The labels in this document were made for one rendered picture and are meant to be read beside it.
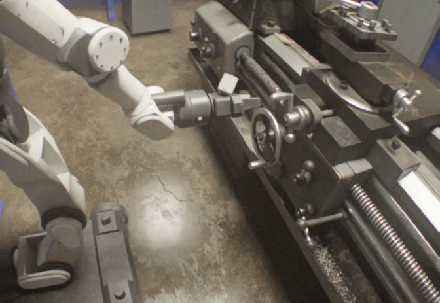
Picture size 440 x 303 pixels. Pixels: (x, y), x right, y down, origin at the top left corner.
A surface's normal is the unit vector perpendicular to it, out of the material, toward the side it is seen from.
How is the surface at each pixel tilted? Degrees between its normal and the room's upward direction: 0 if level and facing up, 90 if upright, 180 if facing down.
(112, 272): 0
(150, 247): 0
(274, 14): 90
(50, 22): 86
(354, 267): 0
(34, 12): 86
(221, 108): 64
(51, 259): 90
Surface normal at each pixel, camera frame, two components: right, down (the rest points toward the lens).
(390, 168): -0.93, 0.17
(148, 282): 0.11, -0.73
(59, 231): 0.35, 0.66
